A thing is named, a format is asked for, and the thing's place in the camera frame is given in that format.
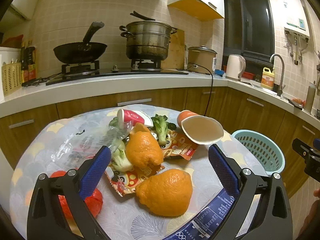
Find red plastic bag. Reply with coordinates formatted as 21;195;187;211
49;170;104;221

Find blue milk carton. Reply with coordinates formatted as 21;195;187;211
165;189;234;240

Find clear plastic bag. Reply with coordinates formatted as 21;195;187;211
51;121;135;165

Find orange panda snack bag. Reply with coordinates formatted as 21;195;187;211
105;164;165;197

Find pale bok choy stalk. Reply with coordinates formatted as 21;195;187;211
111;139;133;172

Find large orange peel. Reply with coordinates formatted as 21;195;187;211
135;169;193;217

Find orange paper cup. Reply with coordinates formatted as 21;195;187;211
177;110;224;145

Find torn orange snack wrapper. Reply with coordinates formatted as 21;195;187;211
160;130;199;161

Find green bok choy piece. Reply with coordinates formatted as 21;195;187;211
151;114;177;146

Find light blue trash basket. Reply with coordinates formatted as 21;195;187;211
232;129;285;175

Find chrome kitchen faucet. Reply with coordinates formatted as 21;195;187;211
269;53;286;97

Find dark kitchen window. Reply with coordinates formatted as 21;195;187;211
223;0;274;62

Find person's right hand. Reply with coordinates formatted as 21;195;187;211
299;189;320;235

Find black smartphone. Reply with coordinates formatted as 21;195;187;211
288;99;303;110

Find grey thermos bottle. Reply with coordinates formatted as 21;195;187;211
304;83;316;114

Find patterned tablecloth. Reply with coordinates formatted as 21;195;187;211
9;103;270;240

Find wooden base cabinets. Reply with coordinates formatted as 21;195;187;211
1;87;319;197

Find yellow detergent bottle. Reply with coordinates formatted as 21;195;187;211
261;67;274;90

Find red tray on counter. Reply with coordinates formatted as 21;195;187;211
242;72;255;80

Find white electric kettle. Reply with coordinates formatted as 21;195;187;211
226;54;246;81

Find blue small container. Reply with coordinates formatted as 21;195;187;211
214;69;225;77

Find black gas stove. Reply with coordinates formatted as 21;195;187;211
22;59;189;87

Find beige woven basket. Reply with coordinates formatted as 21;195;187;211
2;62;22;96

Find white water heater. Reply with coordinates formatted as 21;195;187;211
277;0;310;39

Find beige rice cooker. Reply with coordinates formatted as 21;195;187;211
187;46;217;75

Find black frying pan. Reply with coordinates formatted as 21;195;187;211
53;22;107;64

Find dark sauce bottle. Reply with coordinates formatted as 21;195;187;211
26;40;36;81

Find wooden cutting board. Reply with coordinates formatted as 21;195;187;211
161;29;185;69

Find stainless steel steamer pot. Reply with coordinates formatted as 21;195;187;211
119;11;177;61

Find black power cable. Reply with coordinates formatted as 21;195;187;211
186;63;214;117

